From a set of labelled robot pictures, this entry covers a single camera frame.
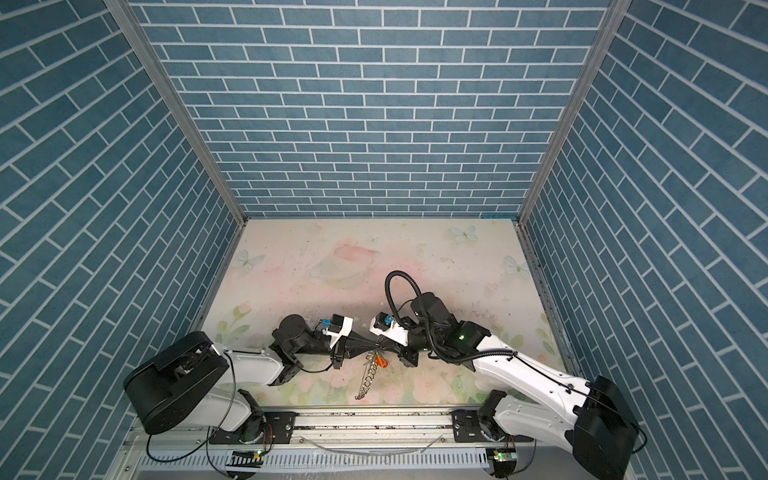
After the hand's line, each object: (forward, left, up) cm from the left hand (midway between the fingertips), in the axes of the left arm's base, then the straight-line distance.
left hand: (373, 350), depth 71 cm
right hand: (+3, -1, -1) cm, 4 cm away
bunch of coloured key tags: (+4, -2, -17) cm, 18 cm away
